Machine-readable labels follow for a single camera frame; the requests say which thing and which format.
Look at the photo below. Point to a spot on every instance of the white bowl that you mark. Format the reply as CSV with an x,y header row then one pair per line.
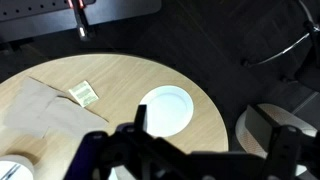
x,y
169,110

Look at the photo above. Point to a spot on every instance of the yellow sachet packet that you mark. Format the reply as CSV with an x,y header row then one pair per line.
x,y
84,94

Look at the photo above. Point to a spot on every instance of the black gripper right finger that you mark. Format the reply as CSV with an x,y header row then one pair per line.
x,y
272,137

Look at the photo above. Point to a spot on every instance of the brown paper napkin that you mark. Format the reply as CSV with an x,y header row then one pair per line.
x,y
32,100
65,116

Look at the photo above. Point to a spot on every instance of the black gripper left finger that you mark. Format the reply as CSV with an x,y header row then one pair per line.
x,y
141,117

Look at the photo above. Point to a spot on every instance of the white paper cup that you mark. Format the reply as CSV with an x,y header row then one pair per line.
x,y
16,167

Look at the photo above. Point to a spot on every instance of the beige round stool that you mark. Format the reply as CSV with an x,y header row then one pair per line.
x,y
283,168

